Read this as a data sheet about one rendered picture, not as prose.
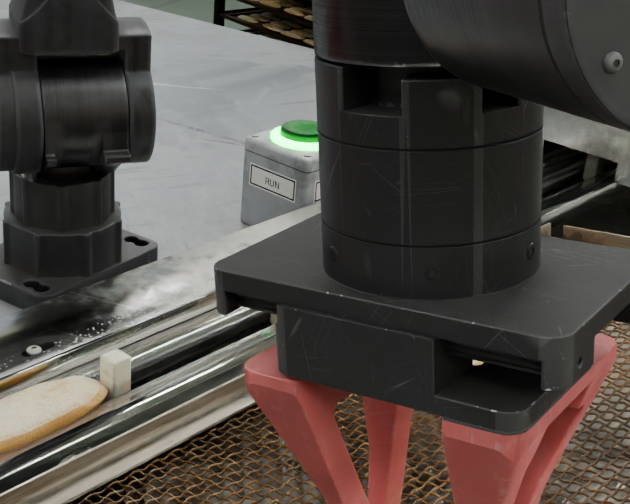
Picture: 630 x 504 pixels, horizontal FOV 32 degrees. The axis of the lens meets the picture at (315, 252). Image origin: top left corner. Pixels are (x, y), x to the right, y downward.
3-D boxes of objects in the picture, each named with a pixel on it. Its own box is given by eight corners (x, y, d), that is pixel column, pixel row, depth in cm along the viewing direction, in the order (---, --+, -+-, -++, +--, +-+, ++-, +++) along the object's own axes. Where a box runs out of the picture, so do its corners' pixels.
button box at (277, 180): (294, 235, 98) (304, 116, 93) (363, 265, 94) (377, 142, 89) (229, 260, 92) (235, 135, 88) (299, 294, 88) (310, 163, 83)
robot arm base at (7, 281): (79, 230, 87) (-42, 280, 78) (78, 133, 84) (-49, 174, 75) (162, 262, 83) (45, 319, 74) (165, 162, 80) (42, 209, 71)
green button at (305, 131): (302, 134, 91) (303, 115, 91) (338, 147, 89) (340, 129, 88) (269, 144, 88) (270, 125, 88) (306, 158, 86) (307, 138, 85)
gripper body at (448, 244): (561, 417, 25) (572, 88, 22) (209, 330, 30) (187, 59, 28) (657, 318, 30) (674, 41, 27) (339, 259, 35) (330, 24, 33)
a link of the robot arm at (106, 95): (100, 171, 81) (25, 176, 79) (100, 34, 77) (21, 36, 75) (130, 220, 74) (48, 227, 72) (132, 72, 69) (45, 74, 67)
